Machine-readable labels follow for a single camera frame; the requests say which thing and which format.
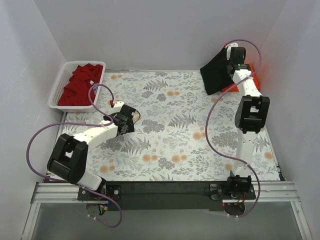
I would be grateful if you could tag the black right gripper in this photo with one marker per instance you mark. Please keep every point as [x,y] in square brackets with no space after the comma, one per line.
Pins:
[230,67]

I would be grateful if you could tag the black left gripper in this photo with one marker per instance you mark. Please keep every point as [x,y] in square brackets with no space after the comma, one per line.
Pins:
[125,127]

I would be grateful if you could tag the black t-shirt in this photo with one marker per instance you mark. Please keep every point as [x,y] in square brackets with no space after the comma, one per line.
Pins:
[214,74]

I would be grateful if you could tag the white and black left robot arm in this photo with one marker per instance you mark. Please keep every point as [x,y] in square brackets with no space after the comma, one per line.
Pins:
[68,159]

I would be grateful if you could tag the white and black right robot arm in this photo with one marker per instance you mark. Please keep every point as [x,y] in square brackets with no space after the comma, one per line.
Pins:
[249,120]

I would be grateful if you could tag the lavender garment in basket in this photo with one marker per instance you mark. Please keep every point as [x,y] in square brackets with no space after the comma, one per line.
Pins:
[95,89]

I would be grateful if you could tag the red t-shirt in basket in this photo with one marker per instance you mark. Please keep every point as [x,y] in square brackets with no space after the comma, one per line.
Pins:
[75,93]

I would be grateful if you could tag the white plastic laundry basket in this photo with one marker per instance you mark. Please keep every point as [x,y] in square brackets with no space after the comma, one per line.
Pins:
[63,79]

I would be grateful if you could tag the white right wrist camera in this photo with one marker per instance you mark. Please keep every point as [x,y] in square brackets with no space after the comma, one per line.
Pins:
[228,48]

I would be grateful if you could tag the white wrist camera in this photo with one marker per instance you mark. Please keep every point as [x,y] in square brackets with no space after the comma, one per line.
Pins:
[116,106]
[228,48]

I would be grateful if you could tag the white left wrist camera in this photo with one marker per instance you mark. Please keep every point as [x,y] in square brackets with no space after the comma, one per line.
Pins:
[116,106]

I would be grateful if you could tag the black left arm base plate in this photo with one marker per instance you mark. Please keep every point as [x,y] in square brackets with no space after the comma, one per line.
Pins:
[111,191]

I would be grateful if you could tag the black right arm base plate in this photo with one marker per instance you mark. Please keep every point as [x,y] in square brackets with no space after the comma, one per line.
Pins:
[219,191]

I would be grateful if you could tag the aluminium front rail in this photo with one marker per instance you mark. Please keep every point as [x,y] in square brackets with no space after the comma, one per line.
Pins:
[270,191]

